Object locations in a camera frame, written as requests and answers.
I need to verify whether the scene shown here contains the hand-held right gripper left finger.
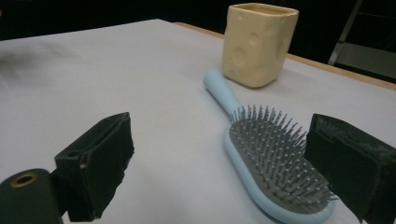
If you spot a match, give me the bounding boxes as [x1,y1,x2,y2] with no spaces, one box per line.
[54,111,135,223]

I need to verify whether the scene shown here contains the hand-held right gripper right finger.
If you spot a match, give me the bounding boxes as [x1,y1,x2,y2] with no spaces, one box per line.
[304,113,396,224]

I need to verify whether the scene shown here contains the light blue hairbrush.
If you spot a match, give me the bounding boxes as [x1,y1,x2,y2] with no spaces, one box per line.
[203,69,339,224]

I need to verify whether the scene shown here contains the cream cheese-shaped cup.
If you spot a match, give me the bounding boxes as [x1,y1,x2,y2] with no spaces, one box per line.
[221,2,300,89]

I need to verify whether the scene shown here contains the white table mat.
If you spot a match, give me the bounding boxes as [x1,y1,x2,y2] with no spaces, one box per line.
[0,18,396,224]

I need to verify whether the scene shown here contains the white metal stand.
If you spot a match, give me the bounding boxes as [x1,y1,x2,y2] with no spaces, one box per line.
[327,0,396,80]

